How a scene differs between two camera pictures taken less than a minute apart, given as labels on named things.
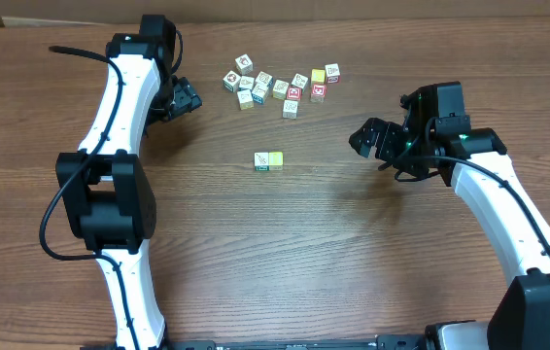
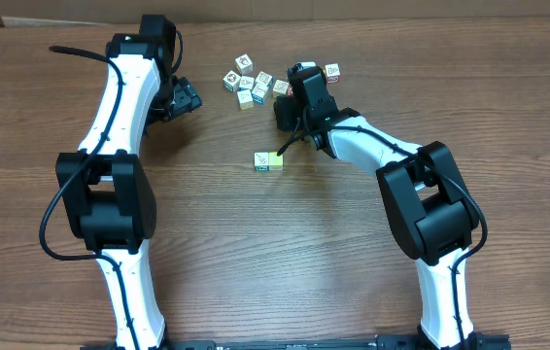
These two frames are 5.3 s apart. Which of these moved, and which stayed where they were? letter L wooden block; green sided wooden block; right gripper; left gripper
Moved: right gripper
Stayed: green sided wooden block; letter L wooden block; left gripper
